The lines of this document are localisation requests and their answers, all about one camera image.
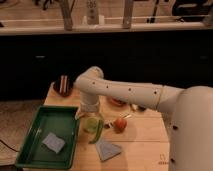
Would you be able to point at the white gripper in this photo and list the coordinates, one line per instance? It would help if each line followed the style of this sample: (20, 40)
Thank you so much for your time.
(89, 110)

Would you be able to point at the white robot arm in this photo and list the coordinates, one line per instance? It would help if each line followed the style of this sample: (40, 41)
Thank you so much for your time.
(191, 136)

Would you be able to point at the green plastic cup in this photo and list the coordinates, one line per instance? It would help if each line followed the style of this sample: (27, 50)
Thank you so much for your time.
(90, 125)

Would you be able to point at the red and white dish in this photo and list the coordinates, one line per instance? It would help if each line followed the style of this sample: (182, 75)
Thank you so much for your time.
(117, 102)

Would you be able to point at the green plastic tray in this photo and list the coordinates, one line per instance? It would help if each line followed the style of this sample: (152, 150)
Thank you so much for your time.
(59, 120)

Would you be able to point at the dark brown bowl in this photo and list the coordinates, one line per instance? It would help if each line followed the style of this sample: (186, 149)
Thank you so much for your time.
(63, 86)

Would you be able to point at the red tomato toy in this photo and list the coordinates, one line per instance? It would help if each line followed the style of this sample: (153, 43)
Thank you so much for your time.
(120, 125)

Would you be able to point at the grey folded cloth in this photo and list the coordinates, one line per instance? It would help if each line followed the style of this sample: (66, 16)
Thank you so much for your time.
(107, 150)

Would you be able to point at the grey sponge in tray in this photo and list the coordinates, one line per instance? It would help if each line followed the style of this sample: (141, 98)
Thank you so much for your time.
(53, 142)

